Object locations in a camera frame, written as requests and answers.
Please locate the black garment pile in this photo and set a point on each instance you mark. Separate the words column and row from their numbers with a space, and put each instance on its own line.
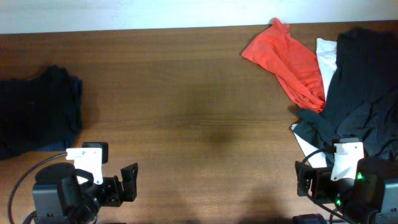
column 362, row 96

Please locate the black shorts white lining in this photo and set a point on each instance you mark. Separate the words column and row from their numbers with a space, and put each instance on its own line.
column 34, row 113

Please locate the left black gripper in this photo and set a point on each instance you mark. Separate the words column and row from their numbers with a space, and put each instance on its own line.
column 130, row 183

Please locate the white garment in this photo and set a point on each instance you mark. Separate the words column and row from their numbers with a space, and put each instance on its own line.
column 326, row 56

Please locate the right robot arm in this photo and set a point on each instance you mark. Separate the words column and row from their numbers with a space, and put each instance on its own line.
column 370, row 197

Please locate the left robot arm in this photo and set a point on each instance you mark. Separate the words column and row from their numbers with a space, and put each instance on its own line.
column 64, row 194

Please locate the orange red garment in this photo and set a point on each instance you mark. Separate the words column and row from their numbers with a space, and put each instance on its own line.
column 295, row 66

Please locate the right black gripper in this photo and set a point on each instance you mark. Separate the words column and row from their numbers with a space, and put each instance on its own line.
column 319, row 179

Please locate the folded navy blue cloth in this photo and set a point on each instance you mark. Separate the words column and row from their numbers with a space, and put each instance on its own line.
column 75, row 120

